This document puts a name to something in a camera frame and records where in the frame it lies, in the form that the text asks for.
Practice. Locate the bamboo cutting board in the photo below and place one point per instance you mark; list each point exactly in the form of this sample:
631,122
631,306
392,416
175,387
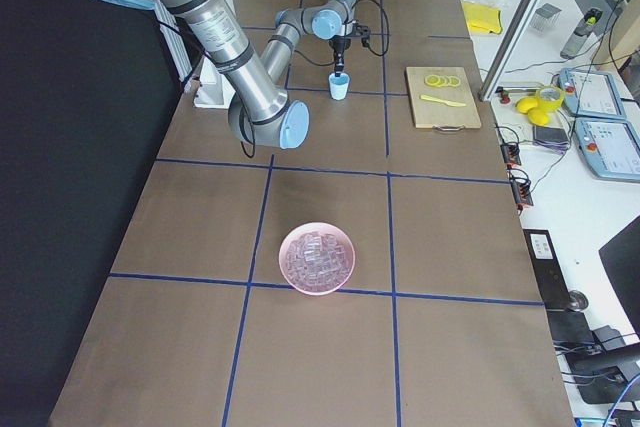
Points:
428,115

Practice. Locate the teach pendant tablet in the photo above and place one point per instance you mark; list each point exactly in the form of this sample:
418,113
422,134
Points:
590,93
610,148

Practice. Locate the yellow lemon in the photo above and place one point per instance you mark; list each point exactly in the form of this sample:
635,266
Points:
536,115

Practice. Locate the aluminium frame post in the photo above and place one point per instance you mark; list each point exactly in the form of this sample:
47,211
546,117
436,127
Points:
520,21

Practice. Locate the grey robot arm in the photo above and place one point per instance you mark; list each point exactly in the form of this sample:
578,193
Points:
261,113

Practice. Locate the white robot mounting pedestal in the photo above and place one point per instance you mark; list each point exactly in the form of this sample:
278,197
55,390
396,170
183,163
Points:
214,90

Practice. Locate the light blue paper cup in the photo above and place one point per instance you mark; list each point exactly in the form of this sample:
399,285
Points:
338,85

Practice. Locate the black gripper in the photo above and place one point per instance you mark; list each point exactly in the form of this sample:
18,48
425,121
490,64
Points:
339,49

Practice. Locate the black monitor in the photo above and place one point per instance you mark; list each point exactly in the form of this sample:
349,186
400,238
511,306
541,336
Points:
620,259

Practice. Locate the lower teach pendant tablet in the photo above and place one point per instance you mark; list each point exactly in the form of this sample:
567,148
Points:
610,148

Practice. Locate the upper teach pendant tablet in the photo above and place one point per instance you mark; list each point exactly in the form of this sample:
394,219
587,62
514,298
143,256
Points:
590,93

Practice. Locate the pink bowl of ice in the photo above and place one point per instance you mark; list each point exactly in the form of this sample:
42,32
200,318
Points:
317,258

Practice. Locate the lemon slice top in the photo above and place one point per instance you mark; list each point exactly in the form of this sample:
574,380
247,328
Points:
453,81

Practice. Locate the yellow plastic knife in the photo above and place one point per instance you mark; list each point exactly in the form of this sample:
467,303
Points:
449,103

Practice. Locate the yellow cloth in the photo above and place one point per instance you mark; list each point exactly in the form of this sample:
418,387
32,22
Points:
482,19

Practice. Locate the purple notebook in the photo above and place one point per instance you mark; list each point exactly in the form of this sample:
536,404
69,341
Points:
552,138

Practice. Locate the yellow tape roll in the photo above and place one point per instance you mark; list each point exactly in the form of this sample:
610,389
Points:
550,98

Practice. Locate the lemon slice bottom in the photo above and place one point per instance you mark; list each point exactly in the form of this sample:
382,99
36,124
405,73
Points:
427,80

